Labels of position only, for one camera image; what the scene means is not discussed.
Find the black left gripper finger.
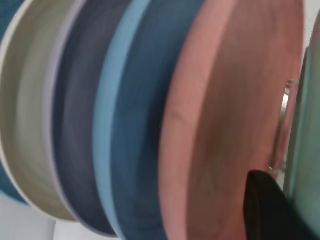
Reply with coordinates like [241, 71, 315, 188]
[243, 169, 320, 240]

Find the green round plate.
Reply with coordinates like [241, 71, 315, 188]
[283, 29, 320, 240]

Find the pink round plate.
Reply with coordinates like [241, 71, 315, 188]
[158, 0, 306, 240]

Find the blue plate light-blue rim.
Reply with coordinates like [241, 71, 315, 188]
[92, 0, 208, 240]

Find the navy plate lilac rim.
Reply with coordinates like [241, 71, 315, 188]
[41, 0, 141, 238]

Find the beige round plate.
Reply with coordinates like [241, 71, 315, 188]
[0, 0, 86, 223]

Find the metal wire plate rack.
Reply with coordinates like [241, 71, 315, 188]
[268, 79, 300, 173]

